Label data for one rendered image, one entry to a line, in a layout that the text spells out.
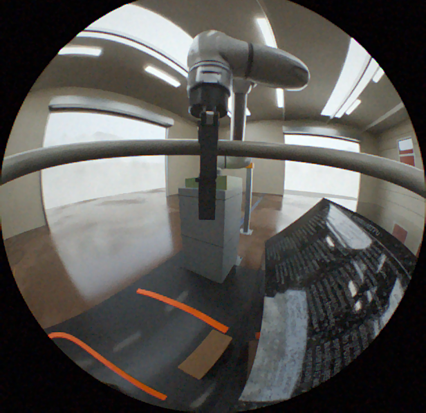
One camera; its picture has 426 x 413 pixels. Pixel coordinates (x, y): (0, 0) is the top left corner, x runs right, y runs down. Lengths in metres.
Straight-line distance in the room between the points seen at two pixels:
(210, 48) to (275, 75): 0.14
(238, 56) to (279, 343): 0.51
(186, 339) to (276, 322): 0.70
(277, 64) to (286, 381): 0.51
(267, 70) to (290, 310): 0.47
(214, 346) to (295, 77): 1.00
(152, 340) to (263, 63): 1.20
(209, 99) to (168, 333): 1.04
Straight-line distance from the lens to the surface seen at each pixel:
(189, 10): 3.25
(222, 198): 0.77
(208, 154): 0.18
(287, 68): 0.33
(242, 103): 0.87
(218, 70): 0.26
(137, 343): 0.99
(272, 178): 6.74
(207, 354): 0.77
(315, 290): 0.30
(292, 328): 0.28
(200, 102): 0.23
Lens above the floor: 0.89
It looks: 12 degrees down
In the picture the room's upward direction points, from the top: straight up
